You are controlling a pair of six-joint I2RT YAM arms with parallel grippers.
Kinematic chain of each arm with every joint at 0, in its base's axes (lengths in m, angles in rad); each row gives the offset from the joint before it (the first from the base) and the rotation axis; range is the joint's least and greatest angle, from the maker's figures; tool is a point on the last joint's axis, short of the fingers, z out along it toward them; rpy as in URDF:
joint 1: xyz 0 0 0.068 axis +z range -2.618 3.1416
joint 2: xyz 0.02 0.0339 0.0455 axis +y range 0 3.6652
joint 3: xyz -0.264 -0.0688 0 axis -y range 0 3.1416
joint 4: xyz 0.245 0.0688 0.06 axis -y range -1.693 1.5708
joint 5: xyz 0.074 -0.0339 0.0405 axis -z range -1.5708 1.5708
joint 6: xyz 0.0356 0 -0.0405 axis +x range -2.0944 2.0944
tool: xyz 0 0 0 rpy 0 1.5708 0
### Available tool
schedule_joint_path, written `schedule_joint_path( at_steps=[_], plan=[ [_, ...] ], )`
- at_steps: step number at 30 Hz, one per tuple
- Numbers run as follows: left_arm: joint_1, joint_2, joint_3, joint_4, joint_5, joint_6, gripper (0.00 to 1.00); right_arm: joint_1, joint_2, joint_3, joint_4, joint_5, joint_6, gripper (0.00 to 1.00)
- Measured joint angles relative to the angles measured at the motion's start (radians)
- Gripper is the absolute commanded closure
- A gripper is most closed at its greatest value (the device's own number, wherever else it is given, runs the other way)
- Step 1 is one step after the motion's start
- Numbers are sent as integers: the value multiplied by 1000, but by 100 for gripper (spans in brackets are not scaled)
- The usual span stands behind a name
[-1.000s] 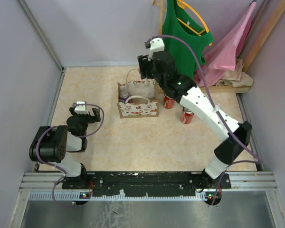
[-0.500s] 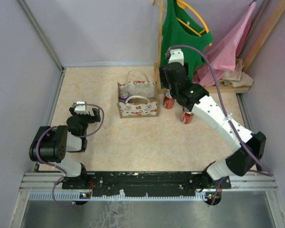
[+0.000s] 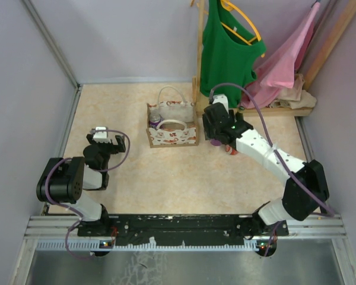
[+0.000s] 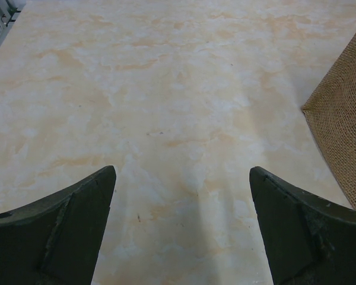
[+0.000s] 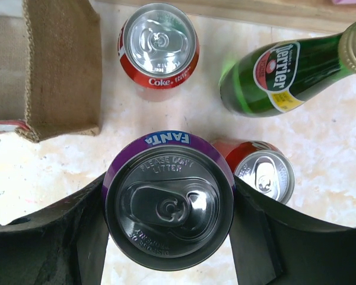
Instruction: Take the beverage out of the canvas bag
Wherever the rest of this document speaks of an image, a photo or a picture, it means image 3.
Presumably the red cola can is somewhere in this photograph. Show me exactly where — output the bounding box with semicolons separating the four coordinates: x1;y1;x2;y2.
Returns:
225;145;239;156

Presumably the aluminium rail frame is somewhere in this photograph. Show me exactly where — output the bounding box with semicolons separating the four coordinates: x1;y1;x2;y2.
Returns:
23;215;348;238

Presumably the white cable duct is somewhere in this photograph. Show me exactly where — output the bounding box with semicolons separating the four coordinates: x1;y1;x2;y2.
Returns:
35;239;278;252

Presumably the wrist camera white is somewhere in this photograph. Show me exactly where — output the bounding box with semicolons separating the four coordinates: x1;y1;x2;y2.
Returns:
210;94;229;111
90;126;110;143

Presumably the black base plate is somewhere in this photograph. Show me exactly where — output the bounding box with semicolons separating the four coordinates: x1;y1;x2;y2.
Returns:
78;214;274;246

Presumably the wooden clothes rack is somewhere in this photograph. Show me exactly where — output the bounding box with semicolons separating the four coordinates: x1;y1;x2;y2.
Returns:
192;0;356;119

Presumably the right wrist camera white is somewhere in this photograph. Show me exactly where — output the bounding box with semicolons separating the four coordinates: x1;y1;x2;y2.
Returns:
210;94;229;111

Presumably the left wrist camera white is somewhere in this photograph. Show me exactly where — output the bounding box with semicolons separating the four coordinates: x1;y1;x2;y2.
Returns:
90;126;110;143

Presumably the beige cloth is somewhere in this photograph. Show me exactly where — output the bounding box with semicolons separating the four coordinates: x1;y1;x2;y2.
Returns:
269;74;317;109

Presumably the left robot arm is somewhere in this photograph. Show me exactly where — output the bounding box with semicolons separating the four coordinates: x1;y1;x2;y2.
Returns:
36;127;130;236

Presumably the pink shirt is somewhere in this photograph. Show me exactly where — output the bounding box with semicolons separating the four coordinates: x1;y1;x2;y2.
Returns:
246;2;320;108

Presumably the yellow clothes hanger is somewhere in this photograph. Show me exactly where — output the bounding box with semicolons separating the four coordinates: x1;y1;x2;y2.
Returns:
190;0;266;58

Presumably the green tank top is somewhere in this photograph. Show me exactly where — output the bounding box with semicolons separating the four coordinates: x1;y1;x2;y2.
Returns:
200;1;266;97

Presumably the canvas tote bag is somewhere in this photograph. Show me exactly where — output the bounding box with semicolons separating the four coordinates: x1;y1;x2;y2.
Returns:
146;85;199;148

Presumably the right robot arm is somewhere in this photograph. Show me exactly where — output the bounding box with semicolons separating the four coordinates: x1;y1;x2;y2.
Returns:
202;103;329;235

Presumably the purple soda can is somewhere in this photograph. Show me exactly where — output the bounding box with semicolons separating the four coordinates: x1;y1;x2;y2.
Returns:
210;140;222;146
148;109;163;129

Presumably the green glass bottle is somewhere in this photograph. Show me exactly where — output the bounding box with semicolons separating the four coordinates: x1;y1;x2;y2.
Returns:
235;106;244;121

